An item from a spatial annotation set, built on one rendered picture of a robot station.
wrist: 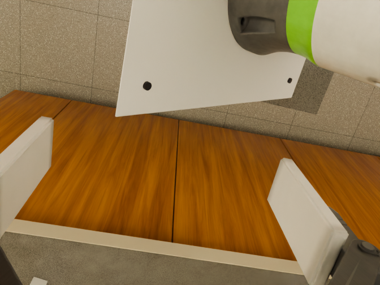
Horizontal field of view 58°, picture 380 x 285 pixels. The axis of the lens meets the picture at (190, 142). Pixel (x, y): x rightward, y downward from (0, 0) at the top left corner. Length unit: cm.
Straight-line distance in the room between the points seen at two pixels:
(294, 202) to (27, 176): 13
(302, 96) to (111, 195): 54
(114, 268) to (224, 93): 47
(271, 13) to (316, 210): 23
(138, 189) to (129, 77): 66
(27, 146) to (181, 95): 22
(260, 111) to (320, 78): 103
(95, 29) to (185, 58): 119
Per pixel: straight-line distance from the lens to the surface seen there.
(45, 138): 19
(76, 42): 155
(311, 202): 17
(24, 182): 17
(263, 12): 36
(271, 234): 91
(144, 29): 30
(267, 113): 160
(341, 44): 32
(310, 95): 59
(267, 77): 48
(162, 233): 81
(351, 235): 17
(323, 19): 32
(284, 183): 20
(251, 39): 38
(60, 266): 78
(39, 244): 76
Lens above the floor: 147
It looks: 65 degrees down
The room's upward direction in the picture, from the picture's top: 179 degrees clockwise
